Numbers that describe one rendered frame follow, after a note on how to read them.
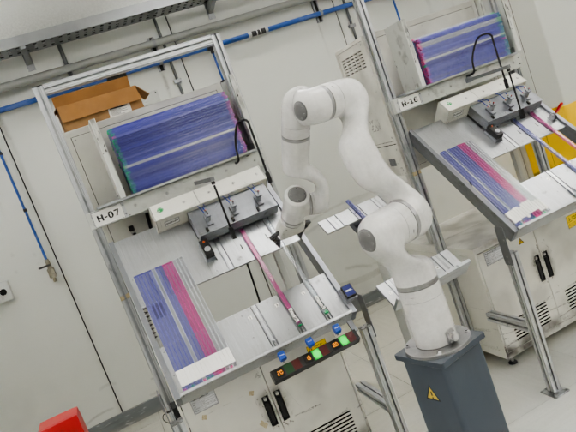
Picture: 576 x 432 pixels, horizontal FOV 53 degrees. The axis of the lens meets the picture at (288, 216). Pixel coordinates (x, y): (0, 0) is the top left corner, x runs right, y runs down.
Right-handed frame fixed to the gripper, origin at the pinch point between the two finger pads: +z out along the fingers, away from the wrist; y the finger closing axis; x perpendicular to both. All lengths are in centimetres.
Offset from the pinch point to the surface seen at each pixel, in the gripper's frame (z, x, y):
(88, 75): -14, -92, 42
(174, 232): 16.1, -28.6, 35.1
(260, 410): 47, 44, 31
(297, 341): 4.5, 35.1, 14.9
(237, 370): 4, 35, 38
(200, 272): 12.3, -6.9, 33.3
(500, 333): 59, 62, -85
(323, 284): 7.6, 19.5, -5.4
